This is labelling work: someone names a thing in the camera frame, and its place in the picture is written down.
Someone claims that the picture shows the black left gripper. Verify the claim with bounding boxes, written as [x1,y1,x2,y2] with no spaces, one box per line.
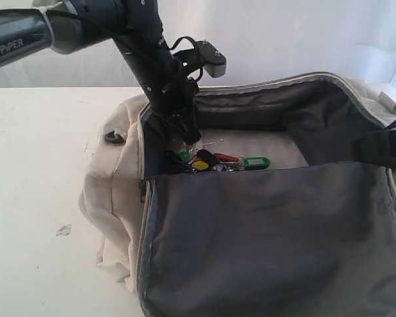
[118,32,201,145]

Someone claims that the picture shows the colourful key tag bunch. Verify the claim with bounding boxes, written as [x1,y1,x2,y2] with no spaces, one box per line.
[164,149,271,174]

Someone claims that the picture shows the cream duffel bag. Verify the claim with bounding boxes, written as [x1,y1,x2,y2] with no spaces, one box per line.
[80,73,396,316]

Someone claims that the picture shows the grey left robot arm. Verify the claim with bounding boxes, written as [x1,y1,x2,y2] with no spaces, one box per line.
[0,1,201,145]

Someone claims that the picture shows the white plastic-wrapped base board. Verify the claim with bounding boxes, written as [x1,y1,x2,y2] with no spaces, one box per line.
[168,129,308,169]

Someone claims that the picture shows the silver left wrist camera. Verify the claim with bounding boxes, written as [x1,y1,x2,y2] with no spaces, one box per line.
[171,40,227,80]

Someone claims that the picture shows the black left D-ring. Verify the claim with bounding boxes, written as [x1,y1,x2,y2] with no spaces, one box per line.
[104,129,127,146]

